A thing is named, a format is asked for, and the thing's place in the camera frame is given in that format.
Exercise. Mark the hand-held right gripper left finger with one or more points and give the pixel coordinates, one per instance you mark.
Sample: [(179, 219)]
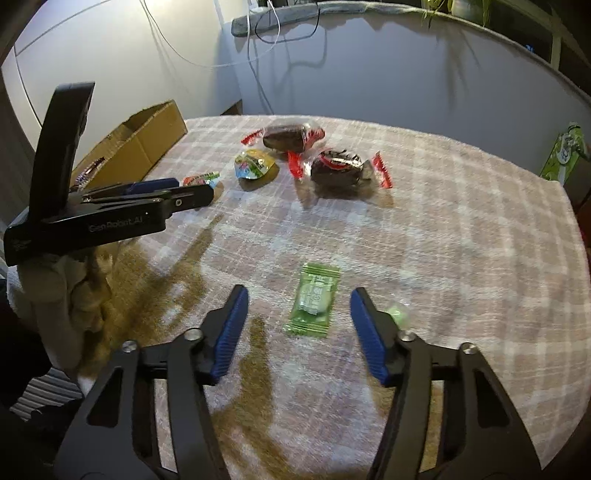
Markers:
[(228, 332)]

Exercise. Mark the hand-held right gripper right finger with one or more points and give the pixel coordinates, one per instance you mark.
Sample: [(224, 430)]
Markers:
[(369, 337)]

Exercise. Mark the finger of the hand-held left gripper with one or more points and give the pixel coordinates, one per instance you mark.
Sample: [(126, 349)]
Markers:
[(150, 185), (189, 198)]

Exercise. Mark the jelly cup blue lid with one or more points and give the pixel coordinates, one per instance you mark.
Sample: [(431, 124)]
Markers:
[(201, 177)]

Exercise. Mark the green candy packet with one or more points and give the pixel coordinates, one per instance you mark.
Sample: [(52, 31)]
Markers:
[(398, 314), (314, 300)]

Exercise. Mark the cardboard box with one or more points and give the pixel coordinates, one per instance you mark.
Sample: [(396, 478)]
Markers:
[(138, 147)]

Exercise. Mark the brown chocolate bar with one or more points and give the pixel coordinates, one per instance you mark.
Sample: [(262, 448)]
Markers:
[(90, 170)]

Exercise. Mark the jelly cup colourful lid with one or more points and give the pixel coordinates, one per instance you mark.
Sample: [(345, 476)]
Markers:
[(254, 164)]

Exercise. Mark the chocolate cake packet red ends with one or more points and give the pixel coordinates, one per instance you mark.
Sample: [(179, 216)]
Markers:
[(284, 136), (339, 170)]

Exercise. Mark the person's left hand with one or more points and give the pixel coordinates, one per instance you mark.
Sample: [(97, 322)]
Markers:
[(90, 295)]

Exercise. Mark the plaid blanket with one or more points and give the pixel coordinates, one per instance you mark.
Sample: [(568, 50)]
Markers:
[(438, 277)]

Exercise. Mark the white power strip with chargers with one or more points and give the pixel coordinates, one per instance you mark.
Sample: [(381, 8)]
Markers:
[(258, 5)]

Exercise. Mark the green gift bag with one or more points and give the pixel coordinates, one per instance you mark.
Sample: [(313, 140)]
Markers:
[(563, 152)]

